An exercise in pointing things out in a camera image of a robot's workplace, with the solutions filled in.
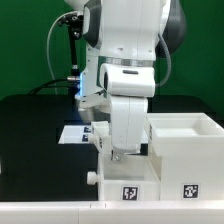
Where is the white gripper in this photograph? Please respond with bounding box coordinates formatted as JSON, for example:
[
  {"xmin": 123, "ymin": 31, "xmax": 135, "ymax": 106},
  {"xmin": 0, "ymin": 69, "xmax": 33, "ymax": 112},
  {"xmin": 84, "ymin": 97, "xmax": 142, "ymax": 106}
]
[{"xmin": 110, "ymin": 96, "xmax": 148, "ymax": 162}]

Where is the large white drawer box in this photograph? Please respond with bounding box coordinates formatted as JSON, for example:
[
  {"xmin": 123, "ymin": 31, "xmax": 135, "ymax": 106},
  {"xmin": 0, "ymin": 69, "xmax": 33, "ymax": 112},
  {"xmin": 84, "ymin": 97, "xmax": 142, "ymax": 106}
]
[{"xmin": 87, "ymin": 155, "xmax": 160, "ymax": 201}]

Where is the white drawer cabinet frame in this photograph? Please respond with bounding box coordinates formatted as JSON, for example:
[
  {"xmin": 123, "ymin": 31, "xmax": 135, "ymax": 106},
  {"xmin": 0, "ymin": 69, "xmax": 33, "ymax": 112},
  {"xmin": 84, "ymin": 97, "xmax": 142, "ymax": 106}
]
[{"xmin": 145, "ymin": 113, "xmax": 224, "ymax": 201}]

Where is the small white drawer with knob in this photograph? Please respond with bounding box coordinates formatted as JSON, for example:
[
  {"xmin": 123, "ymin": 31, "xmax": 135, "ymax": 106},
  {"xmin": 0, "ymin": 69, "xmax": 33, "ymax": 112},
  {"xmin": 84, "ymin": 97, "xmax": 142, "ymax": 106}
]
[{"xmin": 88, "ymin": 121, "xmax": 112, "ymax": 154}]

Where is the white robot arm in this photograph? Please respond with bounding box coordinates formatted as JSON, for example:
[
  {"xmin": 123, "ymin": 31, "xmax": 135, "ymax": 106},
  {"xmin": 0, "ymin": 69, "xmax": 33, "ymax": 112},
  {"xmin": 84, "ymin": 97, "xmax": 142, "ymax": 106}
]
[{"xmin": 64, "ymin": 0, "xmax": 186, "ymax": 154}]

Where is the white marker sheet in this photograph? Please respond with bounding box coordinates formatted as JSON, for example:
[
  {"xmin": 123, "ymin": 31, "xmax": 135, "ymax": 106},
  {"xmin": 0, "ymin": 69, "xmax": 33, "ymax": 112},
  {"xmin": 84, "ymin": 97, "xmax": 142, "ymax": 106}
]
[{"xmin": 58, "ymin": 125, "xmax": 149, "ymax": 145}]

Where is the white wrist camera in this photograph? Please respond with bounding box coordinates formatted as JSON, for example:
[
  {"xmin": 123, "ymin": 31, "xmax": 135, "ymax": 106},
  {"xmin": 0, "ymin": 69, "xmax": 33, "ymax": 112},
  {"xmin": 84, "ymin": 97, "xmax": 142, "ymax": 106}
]
[{"xmin": 99, "ymin": 63, "xmax": 155, "ymax": 97}]

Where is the white front fence rail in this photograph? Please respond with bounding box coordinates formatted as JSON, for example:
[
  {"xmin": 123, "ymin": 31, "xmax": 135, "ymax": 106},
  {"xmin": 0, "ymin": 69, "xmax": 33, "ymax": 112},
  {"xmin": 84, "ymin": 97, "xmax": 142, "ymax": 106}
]
[{"xmin": 0, "ymin": 201, "xmax": 224, "ymax": 224}]

